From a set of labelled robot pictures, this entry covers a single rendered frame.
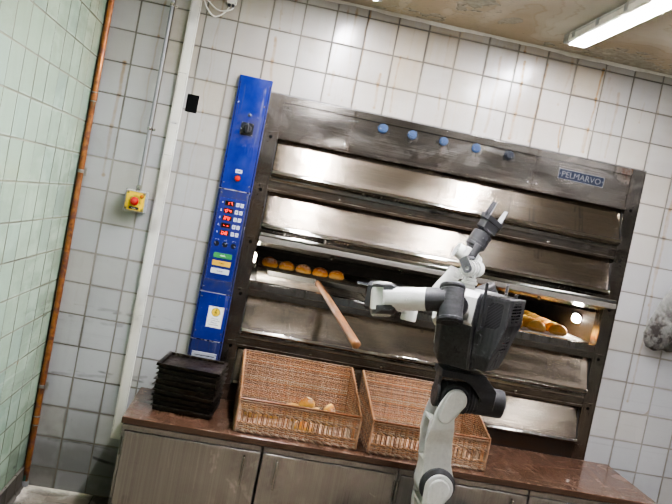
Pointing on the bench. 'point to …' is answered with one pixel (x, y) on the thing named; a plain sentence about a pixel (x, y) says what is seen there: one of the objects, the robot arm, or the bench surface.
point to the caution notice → (214, 317)
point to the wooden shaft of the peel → (339, 317)
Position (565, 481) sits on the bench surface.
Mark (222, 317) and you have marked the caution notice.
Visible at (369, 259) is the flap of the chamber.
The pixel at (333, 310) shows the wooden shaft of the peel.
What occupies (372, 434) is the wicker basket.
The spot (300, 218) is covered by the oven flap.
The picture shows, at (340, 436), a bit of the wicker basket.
